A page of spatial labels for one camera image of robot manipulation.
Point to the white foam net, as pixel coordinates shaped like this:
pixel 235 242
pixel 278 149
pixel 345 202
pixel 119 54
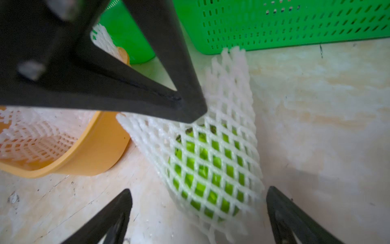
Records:
pixel 229 110

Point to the empty green plastic basket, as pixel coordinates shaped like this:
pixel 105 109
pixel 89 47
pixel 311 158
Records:
pixel 252 25

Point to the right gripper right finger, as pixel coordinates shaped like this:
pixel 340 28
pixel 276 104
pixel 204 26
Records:
pixel 289 223

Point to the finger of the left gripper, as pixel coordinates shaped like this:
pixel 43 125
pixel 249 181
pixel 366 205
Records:
pixel 48 59

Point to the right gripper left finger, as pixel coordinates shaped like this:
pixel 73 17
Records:
pixel 109 225

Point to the yellow plastic bowl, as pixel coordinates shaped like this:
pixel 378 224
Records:
pixel 98 149

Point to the green basket with fruit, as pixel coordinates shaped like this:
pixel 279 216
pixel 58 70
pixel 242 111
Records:
pixel 125 33

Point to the foam nets pile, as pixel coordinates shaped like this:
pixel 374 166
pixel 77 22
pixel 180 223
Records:
pixel 40 134

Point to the green custard apple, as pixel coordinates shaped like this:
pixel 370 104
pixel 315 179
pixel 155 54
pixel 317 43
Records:
pixel 211 170

